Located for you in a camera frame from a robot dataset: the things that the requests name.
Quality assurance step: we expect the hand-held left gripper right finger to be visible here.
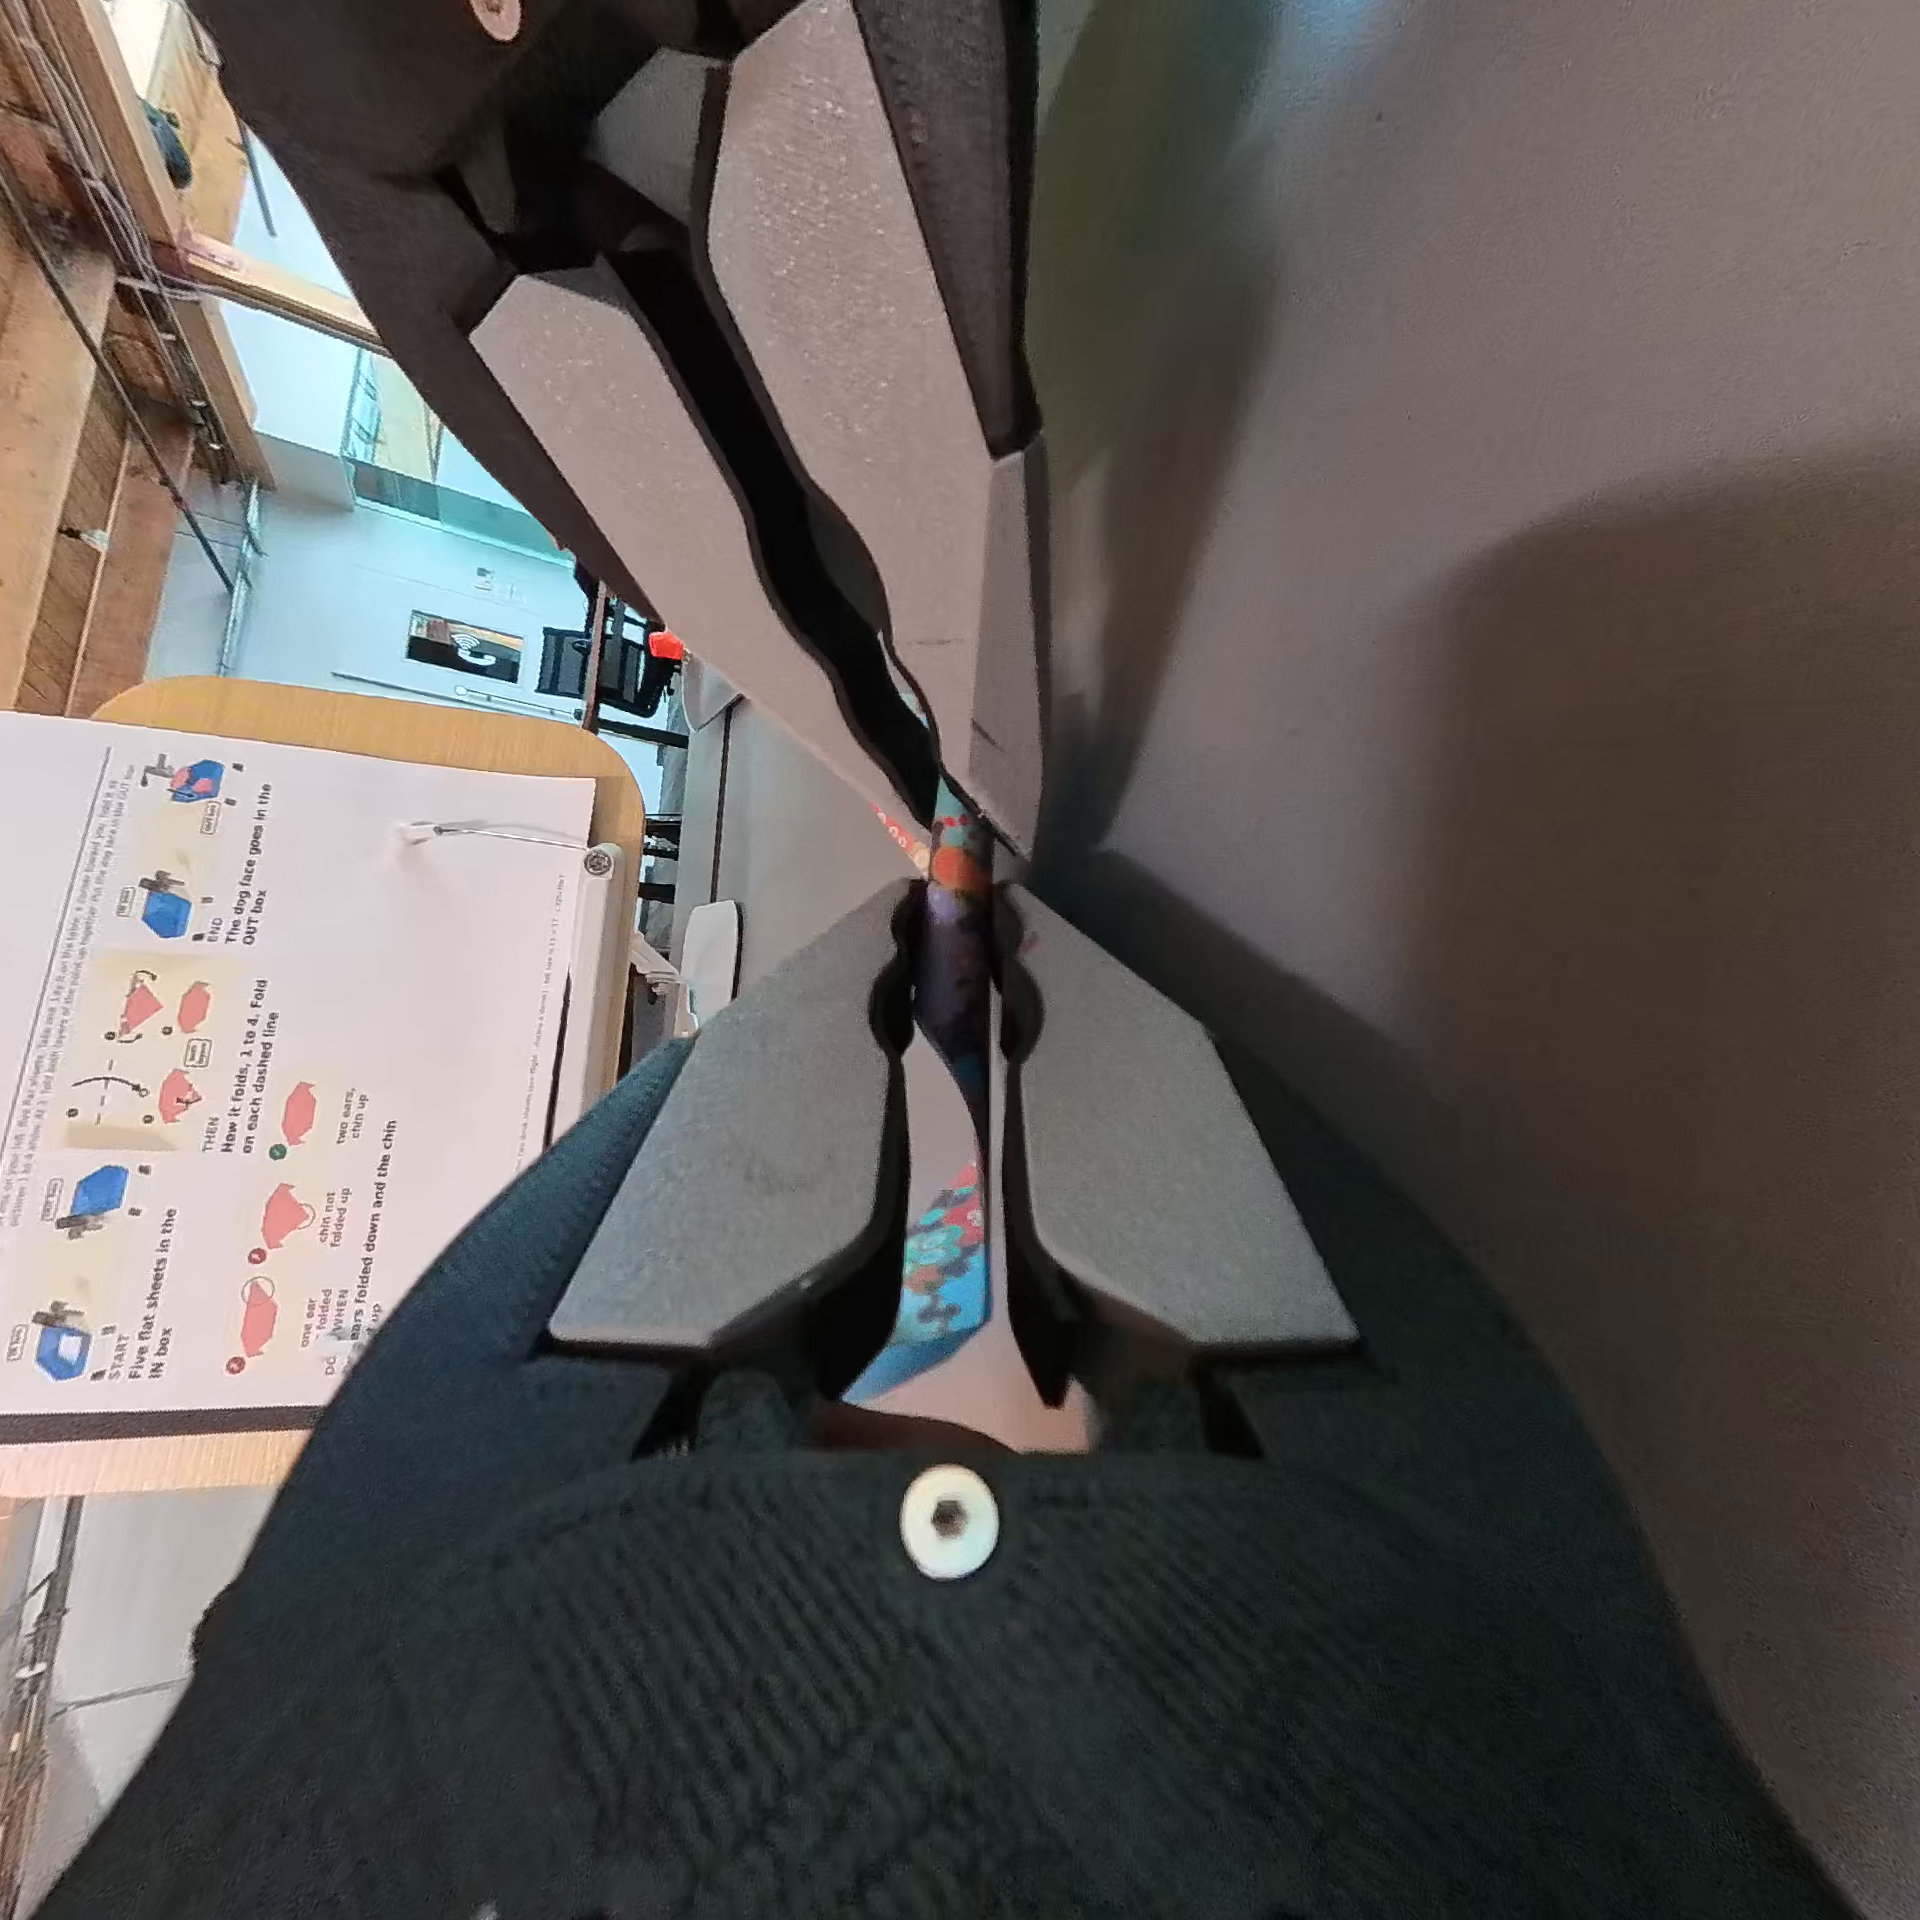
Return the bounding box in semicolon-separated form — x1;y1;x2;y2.
994;882;1362;1408

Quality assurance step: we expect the dark wall screen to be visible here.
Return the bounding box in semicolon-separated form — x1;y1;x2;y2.
404;604;530;673

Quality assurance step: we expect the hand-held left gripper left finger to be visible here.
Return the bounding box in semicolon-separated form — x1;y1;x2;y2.
546;877;921;1396

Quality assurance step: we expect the printed instruction sheet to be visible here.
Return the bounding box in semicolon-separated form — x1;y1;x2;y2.
0;709;600;1423

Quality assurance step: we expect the black office chair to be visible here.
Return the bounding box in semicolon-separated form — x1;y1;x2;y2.
532;618;684;746

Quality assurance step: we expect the wooden shelf unit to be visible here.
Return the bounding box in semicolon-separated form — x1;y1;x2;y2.
0;0;377;723

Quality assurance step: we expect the floral origami paper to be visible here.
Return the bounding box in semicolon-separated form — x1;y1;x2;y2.
839;779;1037;1403

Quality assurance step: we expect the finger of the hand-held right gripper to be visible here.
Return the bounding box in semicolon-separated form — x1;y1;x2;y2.
469;259;968;825
702;0;1055;859

